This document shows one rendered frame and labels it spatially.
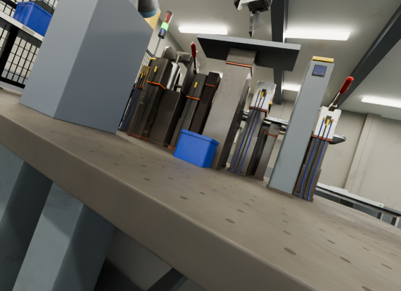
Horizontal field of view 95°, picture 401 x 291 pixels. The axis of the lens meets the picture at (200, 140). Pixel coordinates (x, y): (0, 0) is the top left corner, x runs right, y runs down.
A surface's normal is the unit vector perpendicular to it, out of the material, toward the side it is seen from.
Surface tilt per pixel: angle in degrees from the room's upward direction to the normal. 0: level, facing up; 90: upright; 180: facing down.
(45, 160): 90
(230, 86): 90
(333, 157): 90
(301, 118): 90
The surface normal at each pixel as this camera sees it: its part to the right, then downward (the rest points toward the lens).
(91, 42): 0.86, 0.29
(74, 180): -0.39, -0.17
